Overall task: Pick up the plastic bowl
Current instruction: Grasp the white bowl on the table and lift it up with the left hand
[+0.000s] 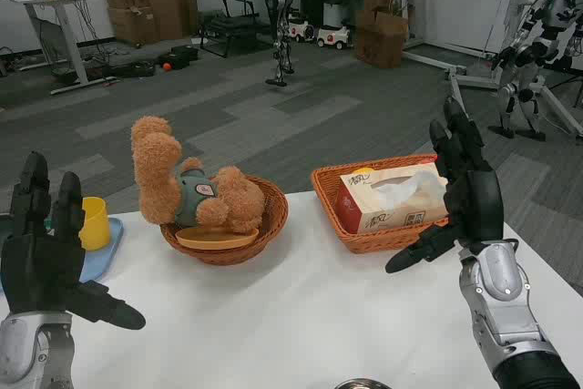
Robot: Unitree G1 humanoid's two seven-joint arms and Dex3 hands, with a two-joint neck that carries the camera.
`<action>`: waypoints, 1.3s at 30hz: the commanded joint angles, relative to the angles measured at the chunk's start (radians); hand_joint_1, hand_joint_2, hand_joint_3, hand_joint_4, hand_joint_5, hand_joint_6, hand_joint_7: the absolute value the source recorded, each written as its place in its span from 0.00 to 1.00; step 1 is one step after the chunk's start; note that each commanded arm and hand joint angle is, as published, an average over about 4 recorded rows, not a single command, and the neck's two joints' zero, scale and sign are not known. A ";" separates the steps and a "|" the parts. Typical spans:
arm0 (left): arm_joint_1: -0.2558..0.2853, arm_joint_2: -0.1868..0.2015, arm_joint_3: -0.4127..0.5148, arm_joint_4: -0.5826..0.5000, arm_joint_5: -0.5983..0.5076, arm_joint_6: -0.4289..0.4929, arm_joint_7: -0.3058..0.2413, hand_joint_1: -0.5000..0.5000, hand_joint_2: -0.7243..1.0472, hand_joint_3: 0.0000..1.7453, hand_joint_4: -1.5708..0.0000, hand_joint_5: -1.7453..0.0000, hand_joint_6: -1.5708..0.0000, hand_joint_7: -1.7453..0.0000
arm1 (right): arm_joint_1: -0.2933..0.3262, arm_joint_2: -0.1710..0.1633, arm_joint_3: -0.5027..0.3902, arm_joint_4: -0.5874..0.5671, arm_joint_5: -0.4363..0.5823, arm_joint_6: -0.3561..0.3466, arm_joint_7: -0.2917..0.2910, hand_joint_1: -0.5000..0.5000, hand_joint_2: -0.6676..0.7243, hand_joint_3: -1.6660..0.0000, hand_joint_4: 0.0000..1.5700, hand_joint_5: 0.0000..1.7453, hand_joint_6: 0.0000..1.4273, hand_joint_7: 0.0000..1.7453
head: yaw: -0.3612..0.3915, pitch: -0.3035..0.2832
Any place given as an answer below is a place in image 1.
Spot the white toy car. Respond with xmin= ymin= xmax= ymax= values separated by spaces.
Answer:
xmin=316 ymin=24 xmax=352 ymax=48
xmin=287 ymin=15 xmax=316 ymax=43

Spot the orange plastic plate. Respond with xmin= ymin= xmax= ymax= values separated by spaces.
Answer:
xmin=175 ymin=226 xmax=260 ymax=251

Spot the brown teddy bear plush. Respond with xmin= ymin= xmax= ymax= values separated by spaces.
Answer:
xmin=130 ymin=115 xmax=267 ymax=234

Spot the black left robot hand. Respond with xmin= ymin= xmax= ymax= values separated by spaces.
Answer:
xmin=0 ymin=150 xmax=147 ymax=332

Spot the silver humanoid robot on stand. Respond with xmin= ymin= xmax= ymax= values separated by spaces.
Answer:
xmin=489 ymin=0 xmax=583 ymax=142

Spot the rectangular wicker basket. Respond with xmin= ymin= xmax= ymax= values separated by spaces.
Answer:
xmin=311 ymin=153 xmax=452 ymax=255

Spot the black metal bench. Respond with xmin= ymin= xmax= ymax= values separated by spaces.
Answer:
xmin=199 ymin=0 xmax=274 ymax=58

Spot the shiny steel bowl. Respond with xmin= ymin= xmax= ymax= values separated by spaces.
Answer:
xmin=335 ymin=377 xmax=380 ymax=389

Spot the black floor case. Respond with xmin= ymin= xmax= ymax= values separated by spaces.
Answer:
xmin=108 ymin=60 xmax=157 ymax=79
xmin=157 ymin=45 xmax=200 ymax=72

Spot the round wicker basket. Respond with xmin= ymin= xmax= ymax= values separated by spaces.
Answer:
xmin=159 ymin=174 xmax=290 ymax=266

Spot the white metal stand frame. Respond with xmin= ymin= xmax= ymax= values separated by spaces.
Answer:
xmin=403 ymin=37 xmax=583 ymax=138

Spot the white standing desk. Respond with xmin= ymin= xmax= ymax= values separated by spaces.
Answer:
xmin=0 ymin=0 xmax=122 ymax=97

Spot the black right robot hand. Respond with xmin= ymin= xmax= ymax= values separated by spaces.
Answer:
xmin=384 ymin=97 xmax=506 ymax=274

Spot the light blue plastic tray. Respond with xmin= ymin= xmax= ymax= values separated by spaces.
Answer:
xmin=77 ymin=217 xmax=125 ymax=284

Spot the yellow plastic cup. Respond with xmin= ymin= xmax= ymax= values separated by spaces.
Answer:
xmin=77 ymin=196 xmax=113 ymax=252

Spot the slim standing humanoid robot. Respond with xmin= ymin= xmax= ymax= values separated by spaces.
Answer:
xmin=238 ymin=0 xmax=302 ymax=88

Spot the red and beige tissue box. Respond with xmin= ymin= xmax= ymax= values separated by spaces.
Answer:
xmin=335 ymin=165 xmax=450 ymax=235

